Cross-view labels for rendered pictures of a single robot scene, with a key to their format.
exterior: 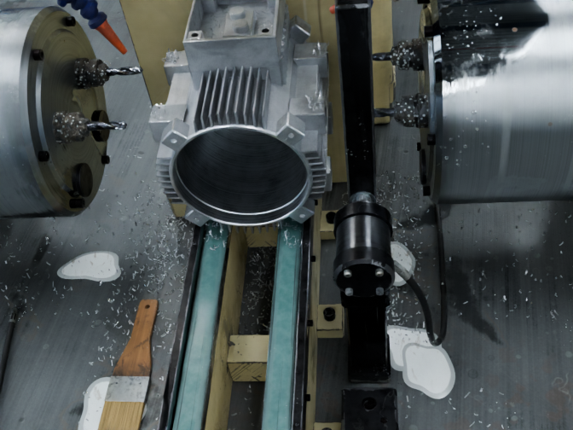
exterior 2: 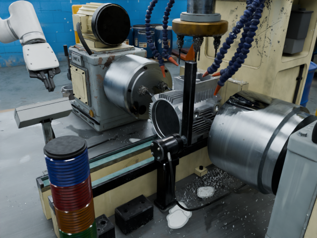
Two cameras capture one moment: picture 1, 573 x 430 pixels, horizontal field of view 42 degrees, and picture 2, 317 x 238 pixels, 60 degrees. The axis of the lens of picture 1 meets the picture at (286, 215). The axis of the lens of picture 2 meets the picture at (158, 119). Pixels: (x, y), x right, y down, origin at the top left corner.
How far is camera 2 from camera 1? 0.53 m
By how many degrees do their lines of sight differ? 39
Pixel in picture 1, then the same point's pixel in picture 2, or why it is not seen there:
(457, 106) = (219, 119)
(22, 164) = (123, 89)
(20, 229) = (135, 127)
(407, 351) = (178, 210)
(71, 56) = (159, 78)
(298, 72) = (204, 105)
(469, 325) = (204, 220)
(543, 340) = not seen: outside the picture
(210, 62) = (178, 86)
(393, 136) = not seen: hidden behind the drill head
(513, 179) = (228, 158)
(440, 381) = (175, 224)
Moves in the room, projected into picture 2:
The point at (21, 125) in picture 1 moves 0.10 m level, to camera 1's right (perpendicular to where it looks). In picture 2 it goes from (128, 79) to (147, 85)
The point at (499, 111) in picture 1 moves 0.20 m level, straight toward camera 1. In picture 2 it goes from (230, 126) to (161, 143)
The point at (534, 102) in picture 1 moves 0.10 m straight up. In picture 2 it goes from (242, 129) to (248, 90)
